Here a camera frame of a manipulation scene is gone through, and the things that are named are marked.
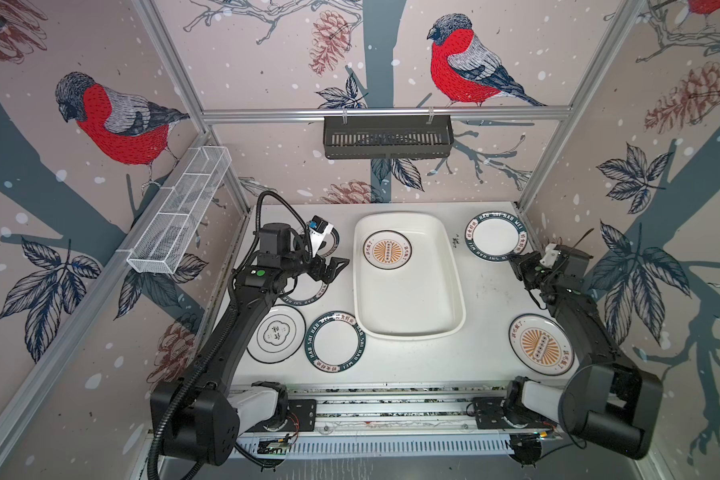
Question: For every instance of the orange sunburst plate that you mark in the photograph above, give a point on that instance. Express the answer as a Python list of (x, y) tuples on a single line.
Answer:
[(541, 345), (387, 250)]

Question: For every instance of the white plate flower outline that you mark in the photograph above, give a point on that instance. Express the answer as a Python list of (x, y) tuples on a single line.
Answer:
[(279, 335)]

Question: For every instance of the black hanging wire basket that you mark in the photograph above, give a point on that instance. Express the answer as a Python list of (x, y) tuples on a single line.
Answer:
[(387, 137)]

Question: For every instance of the horizontal aluminium frame bar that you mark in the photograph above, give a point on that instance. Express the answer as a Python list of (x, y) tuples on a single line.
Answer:
[(501, 113)]

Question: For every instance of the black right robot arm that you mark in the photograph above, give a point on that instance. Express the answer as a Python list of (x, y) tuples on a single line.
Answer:
[(609, 401)]

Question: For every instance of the green rim plate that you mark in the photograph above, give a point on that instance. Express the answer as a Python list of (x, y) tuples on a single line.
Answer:
[(303, 291), (495, 235), (334, 342)]

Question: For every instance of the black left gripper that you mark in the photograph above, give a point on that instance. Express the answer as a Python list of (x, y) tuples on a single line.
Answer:
[(330, 271)]

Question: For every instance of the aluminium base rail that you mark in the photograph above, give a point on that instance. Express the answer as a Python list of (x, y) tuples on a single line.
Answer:
[(407, 420)]

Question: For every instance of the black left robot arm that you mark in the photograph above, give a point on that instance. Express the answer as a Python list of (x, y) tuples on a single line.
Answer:
[(193, 417)]

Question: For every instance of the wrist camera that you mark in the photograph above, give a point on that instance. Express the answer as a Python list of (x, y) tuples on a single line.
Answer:
[(551, 254), (318, 230)]

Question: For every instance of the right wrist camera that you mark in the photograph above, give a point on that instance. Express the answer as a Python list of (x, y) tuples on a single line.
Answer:
[(551, 254)]

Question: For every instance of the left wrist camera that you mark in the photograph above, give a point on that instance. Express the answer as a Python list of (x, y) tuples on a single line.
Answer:
[(318, 230)]

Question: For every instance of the green rim plate front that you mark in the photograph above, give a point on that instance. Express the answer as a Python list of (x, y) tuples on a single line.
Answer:
[(334, 342)]

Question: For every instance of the white mesh wall shelf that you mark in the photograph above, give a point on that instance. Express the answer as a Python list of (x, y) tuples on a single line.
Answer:
[(170, 232)]

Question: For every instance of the green rim plate under gripper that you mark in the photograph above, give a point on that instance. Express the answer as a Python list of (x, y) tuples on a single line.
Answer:
[(303, 291)]

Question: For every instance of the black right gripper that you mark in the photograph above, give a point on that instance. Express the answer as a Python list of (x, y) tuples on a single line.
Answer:
[(526, 260)]

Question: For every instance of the white plastic bin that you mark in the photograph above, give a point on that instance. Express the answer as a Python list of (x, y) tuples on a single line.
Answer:
[(422, 300)]

